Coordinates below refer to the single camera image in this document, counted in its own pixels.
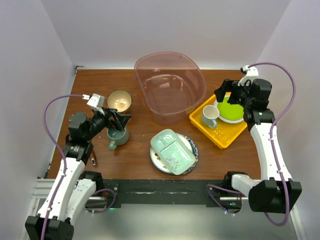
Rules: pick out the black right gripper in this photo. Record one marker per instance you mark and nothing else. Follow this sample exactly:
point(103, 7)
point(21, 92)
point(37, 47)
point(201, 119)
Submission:
point(228, 86)

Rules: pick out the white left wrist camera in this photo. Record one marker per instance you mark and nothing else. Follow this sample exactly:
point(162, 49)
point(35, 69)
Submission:
point(95, 102)

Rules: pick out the spatula with wooden handle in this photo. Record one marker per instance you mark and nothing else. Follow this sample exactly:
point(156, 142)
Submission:
point(93, 158)

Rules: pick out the light blue white mug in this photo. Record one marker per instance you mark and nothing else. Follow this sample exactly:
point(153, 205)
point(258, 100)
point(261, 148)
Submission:
point(209, 116)

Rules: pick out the yellow plastic tray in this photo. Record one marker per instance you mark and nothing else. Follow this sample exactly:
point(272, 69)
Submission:
point(224, 134)

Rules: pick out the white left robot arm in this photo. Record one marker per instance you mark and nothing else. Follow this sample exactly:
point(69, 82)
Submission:
point(72, 187)

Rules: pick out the clear pink plastic bin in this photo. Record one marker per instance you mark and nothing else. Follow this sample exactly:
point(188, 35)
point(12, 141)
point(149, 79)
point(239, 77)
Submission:
point(172, 85)

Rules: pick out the pale green divided dish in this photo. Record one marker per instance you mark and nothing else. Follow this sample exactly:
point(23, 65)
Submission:
point(172, 151)

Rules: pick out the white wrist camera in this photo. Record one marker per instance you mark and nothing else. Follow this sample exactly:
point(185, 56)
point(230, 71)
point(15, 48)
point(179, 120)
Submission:
point(249, 73)
point(95, 102)

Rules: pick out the teal ceramic mug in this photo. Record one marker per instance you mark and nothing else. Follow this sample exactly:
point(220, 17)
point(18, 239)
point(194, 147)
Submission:
point(117, 138)

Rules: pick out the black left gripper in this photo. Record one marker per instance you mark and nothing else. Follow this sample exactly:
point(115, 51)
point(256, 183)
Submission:
point(121, 120)

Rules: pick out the beige ceramic bowl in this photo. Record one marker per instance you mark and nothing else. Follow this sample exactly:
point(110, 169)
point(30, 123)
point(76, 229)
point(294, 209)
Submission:
point(120, 99)

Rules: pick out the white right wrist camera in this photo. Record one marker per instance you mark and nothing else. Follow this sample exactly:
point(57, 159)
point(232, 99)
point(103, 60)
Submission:
point(249, 73)

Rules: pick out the watermelon pattern plate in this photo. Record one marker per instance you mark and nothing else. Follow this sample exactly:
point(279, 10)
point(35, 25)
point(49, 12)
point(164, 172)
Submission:
point(158, 163)

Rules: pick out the blue patterned bottom plate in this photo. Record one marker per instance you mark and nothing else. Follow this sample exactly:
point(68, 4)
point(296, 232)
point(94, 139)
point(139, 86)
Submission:
point(194, 150)

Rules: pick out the white rimmed plate under green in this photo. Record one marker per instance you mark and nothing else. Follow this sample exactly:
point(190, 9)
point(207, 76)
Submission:
point(232, 120)

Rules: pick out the black mounting base plate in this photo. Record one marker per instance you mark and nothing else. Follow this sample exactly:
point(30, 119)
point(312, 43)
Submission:
point(165, 192)

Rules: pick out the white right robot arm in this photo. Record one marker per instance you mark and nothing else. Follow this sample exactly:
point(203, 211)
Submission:
point(276, 192)

